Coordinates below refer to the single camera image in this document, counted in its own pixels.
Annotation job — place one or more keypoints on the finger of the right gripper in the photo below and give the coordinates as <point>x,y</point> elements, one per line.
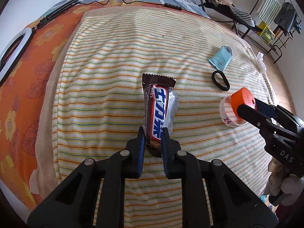
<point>270,111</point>
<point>257,119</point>

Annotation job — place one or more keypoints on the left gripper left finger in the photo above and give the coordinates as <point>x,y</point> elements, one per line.
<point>136,148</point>

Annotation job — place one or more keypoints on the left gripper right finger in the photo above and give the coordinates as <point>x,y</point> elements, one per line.
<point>169,149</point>

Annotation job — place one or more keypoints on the orange plastic cap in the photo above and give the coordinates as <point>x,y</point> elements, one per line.
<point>242,97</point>

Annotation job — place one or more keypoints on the brown candy bar wrapper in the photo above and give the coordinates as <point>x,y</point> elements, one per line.
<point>156,90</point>

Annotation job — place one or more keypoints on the white silicone wristband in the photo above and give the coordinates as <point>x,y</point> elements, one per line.
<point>227,115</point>

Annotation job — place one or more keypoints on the white crumpled tissue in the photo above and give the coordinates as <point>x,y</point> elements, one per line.
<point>260,63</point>

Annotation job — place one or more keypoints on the striped yellow towel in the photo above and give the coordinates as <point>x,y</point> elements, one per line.
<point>153,200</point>

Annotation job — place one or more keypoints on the beige blanket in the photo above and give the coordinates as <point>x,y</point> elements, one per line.
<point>94,99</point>

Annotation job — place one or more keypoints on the teal tube packet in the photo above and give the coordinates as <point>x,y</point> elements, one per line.
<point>222,58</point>

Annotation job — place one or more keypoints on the yellow crate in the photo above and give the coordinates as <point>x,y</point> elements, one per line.
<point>266,34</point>

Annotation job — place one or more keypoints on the black clothes rack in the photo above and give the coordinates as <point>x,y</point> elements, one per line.
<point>285,19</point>

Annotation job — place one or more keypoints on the orange floral bedsheet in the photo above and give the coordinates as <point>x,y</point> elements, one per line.
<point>27,97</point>

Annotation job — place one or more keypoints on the clothes on chair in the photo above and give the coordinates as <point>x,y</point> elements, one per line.
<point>226,8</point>

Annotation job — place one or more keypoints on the black folding chair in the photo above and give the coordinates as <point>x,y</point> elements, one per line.
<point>255,29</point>

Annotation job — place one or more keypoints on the white ring light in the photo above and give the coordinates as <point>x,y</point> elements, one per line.
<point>13,52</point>

